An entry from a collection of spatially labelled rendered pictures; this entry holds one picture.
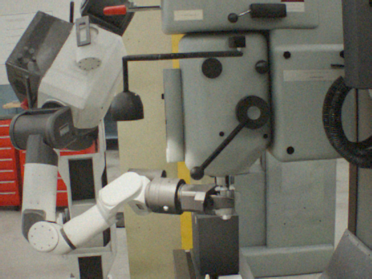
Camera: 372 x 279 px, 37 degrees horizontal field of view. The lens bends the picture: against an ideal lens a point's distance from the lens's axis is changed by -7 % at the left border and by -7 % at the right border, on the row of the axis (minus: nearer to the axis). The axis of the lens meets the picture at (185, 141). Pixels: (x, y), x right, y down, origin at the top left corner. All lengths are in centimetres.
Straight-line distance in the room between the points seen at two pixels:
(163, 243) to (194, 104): 202
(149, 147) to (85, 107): 157
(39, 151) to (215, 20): 57
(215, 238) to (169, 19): 75
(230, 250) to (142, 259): 154
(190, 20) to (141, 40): 184
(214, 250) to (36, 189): 58
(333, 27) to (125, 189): 62
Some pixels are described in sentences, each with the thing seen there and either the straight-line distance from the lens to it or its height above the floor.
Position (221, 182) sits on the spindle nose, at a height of 129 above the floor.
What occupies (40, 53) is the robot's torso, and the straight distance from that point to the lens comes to 162.
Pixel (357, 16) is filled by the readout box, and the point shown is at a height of 164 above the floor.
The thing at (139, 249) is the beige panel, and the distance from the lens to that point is 324.
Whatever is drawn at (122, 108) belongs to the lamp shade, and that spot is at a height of 147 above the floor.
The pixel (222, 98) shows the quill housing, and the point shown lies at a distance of 126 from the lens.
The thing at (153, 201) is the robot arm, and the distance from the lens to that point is 142.
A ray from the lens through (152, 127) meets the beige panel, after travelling 309.
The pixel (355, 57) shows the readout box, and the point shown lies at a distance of 105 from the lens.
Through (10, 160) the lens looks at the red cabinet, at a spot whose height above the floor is 57.
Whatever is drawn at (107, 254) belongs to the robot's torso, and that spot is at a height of 92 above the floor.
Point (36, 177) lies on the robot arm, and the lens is 149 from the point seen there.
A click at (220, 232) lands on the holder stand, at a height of 106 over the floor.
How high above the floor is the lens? 159
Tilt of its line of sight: 9 degrees down
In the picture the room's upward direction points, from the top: 3 degrees counter-clockwise
